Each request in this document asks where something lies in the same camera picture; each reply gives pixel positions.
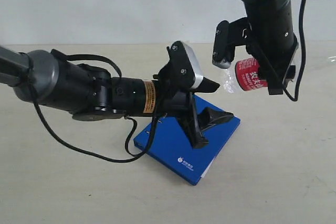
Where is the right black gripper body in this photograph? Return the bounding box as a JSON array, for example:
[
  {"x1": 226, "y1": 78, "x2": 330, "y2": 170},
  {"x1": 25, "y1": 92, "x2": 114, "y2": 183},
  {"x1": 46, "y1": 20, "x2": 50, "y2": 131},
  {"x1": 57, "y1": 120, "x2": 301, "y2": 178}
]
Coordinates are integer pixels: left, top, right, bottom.
[{"x1": 245, "y1": 34, "x2": 299, "y2": 95}]

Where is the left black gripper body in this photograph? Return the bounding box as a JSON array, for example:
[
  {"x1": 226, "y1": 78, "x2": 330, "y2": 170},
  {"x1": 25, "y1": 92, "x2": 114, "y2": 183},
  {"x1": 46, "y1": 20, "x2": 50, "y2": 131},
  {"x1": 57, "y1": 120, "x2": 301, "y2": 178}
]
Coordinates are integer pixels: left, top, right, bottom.
[{"x1": 152, "y1": 47, "x2": 208, "y2": 148}]

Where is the clear red-label water bottle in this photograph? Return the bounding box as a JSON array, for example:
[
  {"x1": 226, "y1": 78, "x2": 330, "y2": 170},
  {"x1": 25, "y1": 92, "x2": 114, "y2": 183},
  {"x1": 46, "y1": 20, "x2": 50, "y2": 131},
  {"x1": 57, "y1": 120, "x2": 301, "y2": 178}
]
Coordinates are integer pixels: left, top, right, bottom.
[{"x1": 219, "y1": 57, "x2": 296, "y2": 94}]

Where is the blue ring binder notebook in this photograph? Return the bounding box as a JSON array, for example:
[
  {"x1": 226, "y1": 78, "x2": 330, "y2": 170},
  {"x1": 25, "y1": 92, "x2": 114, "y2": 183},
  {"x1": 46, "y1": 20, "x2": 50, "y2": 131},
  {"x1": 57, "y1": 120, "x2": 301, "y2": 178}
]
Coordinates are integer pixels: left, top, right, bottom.
[{"x1": 133, "y1": 93, "x2": 242, "y2": 187}]

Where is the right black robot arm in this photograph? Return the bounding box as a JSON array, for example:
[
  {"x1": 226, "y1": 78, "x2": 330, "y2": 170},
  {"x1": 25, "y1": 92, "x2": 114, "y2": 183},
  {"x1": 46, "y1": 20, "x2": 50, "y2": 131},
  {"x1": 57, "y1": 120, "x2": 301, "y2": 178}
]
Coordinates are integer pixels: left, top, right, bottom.
[{"x1": 223, "y1": 0, "x2": 307, "y2": 95}]

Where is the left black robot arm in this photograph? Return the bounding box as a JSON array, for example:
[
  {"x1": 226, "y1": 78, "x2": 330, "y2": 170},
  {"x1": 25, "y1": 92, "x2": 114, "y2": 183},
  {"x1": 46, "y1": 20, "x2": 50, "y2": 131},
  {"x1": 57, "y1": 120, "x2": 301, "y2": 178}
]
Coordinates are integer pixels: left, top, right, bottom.
[{"x1": 1, "y1": 41, "x2": 234, "y2": 148}]

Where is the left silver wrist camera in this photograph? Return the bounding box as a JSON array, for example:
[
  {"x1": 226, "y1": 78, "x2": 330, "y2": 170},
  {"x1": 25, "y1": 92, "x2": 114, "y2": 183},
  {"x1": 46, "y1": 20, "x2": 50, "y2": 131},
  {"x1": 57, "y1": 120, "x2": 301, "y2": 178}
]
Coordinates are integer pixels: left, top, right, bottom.
[{"x1": 169, "y1": 40, "x2": 204, "y2": 90}]

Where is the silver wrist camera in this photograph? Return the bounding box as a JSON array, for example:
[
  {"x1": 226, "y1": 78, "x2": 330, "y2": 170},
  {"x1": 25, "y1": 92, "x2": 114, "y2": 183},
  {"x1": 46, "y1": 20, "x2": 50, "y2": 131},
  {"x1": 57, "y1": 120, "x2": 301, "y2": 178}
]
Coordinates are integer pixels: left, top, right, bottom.
[
  {"x1": 169, "y1": 40, "x2": 204, "y2": 90},
  {"x1": 212, "y1": 17, "x2": 250, "y2": 69}
]

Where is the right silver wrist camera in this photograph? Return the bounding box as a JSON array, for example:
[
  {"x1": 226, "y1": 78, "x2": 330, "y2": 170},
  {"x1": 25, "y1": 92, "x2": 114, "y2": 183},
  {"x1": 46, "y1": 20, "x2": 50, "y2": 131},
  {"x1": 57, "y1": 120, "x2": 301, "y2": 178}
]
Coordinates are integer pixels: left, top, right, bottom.
[{"x1": 212, "y1": 17, "x2": 250, "y2": 69}]

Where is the right black cable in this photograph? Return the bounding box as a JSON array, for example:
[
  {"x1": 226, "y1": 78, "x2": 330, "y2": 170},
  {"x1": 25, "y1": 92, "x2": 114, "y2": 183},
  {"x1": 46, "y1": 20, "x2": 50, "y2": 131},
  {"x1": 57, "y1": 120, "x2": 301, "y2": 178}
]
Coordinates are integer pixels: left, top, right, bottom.
[{"x1": 282, "y1": 0, "x2": 323, "y2": 102}]

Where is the black cable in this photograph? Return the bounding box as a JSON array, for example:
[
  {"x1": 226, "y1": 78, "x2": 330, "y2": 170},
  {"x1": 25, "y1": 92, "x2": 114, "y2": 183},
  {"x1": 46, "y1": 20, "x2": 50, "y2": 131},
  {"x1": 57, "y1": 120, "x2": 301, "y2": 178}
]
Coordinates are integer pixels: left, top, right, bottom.
[
  {"x1": 33, "y1": 53, "x2": 169, "y2": 164},
  {"x1": 282, "y1": 0, "x2": 323, "y2": 102}
]

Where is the left black cable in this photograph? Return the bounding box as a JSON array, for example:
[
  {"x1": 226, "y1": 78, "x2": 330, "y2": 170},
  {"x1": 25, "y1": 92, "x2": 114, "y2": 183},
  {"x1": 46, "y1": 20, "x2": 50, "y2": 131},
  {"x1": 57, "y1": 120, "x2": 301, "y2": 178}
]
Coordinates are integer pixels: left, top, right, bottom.
[{"x1": 33, "y1": 53, "x2": 169, "y2": 164}]

